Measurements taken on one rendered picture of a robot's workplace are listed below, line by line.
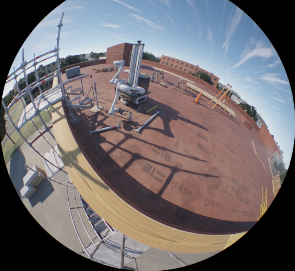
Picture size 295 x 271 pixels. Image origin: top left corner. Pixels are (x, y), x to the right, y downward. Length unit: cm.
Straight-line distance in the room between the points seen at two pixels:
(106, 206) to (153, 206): 88
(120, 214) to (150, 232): 28
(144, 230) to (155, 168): 108
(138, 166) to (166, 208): 86
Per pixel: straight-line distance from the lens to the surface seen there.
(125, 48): 1114
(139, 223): 79
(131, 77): 265
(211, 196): 216
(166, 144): 187
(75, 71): 814
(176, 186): 164
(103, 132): 191
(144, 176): 149
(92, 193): 80
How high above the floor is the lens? 144
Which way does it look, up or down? 43 degrees down
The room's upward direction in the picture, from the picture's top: 15 degrees clockwise
